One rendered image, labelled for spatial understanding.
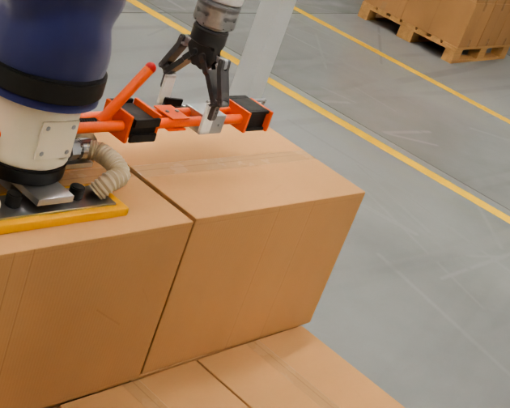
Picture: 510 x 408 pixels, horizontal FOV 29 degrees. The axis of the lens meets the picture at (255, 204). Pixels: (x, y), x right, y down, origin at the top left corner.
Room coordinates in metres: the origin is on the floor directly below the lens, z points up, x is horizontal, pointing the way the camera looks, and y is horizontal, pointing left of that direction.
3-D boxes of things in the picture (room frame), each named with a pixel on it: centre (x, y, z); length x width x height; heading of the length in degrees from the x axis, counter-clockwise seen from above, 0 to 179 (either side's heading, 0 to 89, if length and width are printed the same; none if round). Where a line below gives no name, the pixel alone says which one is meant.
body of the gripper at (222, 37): (1.99, 0.21, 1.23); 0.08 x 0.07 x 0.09; 55
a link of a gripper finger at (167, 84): (2.03, 0.27, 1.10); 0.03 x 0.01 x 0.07; 145
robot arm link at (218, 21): (1.99, 0.21, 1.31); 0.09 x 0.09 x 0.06
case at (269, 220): (2.17, 0.09, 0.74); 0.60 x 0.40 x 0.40; 145
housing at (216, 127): (2.03, 0.17, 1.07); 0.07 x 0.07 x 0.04; 55
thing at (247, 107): (2.14, 0.09, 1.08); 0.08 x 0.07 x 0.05; 145
